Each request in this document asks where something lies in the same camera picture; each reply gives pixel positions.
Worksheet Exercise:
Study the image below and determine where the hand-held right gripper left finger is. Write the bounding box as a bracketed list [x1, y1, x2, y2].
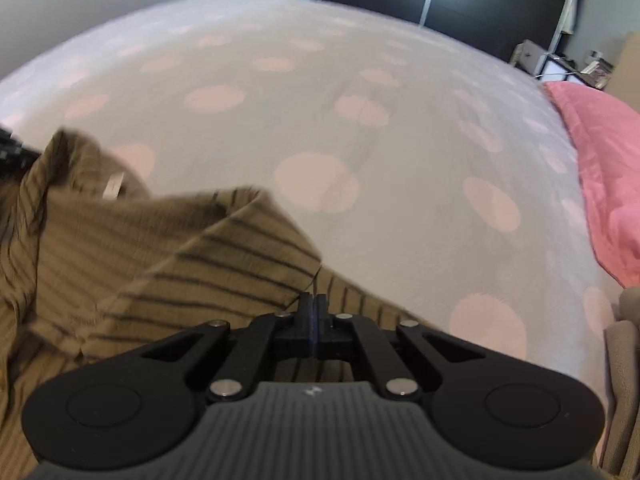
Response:
[142, 292, 315, 402]

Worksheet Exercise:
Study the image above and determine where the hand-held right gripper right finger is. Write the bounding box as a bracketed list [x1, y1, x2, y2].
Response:
[315, 294, 486, 402]

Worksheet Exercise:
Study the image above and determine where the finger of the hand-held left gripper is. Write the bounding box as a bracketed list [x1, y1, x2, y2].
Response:
[0, 127, 28, 167]

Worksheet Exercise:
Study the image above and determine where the tan striped shirt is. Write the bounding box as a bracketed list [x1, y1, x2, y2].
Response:
[0, 127, 426, 480]

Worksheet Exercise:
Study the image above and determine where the bed with pink dotted sheet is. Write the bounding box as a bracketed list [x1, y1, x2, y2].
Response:
[0, 0, 631, 361]

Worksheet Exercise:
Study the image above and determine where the khaki garment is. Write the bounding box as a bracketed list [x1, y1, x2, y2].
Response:
[600, 287, 640, 480]

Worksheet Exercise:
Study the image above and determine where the pink blanket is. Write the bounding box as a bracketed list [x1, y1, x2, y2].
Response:
[544, 80, 640, 288]

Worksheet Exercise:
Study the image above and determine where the white bedside cabinet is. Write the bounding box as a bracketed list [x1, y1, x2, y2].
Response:
[510, 40, 613, 92]

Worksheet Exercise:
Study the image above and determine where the dark sliding door wardrobe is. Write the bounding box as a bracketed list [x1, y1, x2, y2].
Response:
[315, 0, 586, 63]

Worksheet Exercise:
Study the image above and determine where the beige headboard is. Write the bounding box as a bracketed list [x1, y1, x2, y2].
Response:
[607, 30, 640, 106]

